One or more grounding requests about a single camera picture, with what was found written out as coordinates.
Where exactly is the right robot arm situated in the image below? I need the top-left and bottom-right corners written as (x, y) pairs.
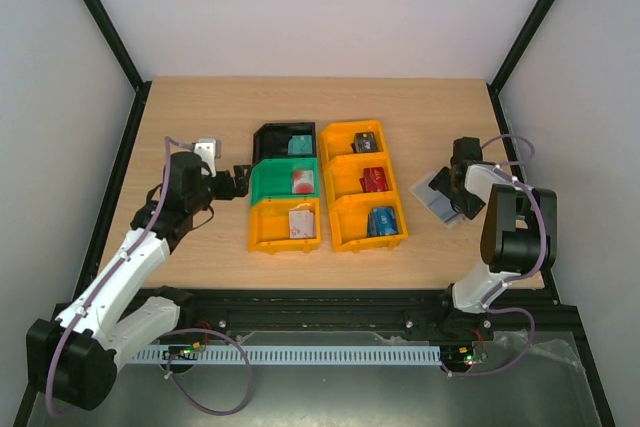
top-left (426, 137), bottom-right (558, 339)

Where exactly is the green bin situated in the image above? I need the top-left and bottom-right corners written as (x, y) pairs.
top-left (250, 157), bottom-right (319, 206)

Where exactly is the yellow bin front right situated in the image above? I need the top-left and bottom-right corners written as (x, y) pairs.
top-left (329, 192), bottom-right (409, 253)

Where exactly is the black aluminium frame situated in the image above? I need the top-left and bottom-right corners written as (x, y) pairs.
top-left (14, 0), bottom-right (640, 427)

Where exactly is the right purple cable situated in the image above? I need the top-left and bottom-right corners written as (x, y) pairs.
top-left (439, 133), bottom-right (548, 379)

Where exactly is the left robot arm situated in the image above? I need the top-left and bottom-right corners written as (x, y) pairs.
top-left (26, 150), bottom-right (251, 416)

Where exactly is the red white card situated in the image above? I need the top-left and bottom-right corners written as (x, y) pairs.
top-left (291, 169), bottom-right (316, 195)

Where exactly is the yellow bin front left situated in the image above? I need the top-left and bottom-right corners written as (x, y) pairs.
top-left (248, 197), bottom-right (321, 254)

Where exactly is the yellow bin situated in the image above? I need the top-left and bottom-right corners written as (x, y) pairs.
top-left (248, 197), bottom-right (321, 254)
top-left (323, 153), bottom-right (398, 204)
top-left (329, 192), bottom-right (409, 253)
top-left (319, 119), bottom-right (388, 164)

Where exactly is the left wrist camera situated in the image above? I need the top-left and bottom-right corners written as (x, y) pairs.
top-left (193, 138), bottom-right (220, 177)

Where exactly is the yellow bin middle right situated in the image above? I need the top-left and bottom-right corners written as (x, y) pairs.
top-left (323, 153), bottom-right (398, 204)

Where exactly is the dark blue card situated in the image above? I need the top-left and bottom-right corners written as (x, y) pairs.
top-left (351, 131), bottom-right (379, 153)

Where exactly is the teal card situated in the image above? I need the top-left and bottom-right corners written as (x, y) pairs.
top-left (287, 135), bottom-right (315, 157)

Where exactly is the grey cable duct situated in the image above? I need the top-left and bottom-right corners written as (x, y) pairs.
top-left (131, 344), bottom-right (441, 366)

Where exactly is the yellow bin back right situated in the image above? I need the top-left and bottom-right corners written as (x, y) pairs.
top-left (319, 119), bottom-right (388, 164)

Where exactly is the black bin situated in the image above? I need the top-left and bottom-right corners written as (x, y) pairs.
top-left (252, 122), bottom-right (317, 165)

